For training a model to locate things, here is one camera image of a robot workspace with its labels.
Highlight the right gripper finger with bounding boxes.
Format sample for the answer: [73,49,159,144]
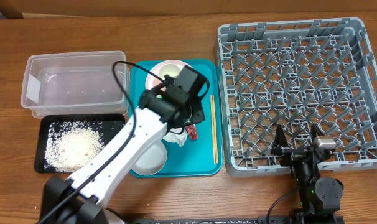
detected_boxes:
[272,124,289,148]
[310,124,324,139]

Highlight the red snack wrapper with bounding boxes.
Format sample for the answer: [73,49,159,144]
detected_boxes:
[185,124,198,141]

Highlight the white napkin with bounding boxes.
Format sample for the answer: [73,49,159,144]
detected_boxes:
[162,128,188,147]

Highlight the grey bowl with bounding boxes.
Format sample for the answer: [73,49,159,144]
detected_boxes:
[131,141,167,176]

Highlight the pile of rice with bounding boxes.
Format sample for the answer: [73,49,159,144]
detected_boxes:
[44,121,105,172]

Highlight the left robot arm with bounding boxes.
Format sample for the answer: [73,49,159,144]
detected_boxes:
[39,77,210,223]

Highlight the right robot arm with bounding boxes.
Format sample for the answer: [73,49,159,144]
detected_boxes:
[266,124,345,224]

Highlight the grey dishwasher rack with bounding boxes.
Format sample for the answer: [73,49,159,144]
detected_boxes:
[216,17,377,177]

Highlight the teal serving tray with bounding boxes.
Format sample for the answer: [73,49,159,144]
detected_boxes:
[126,58,223,179]

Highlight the cream paper cup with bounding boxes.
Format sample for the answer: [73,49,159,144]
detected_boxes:
[158,63,181,79]

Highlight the pink plate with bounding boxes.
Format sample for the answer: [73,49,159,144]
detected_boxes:
[145,60,192,90]

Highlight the clear plastic bin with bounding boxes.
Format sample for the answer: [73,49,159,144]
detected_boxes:
[21,51,130,118]

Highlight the cardboard backdrop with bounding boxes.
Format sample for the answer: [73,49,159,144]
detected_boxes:
[0,0,377,19]

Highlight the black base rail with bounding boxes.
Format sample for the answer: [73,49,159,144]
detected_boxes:
[125,215,345,224]

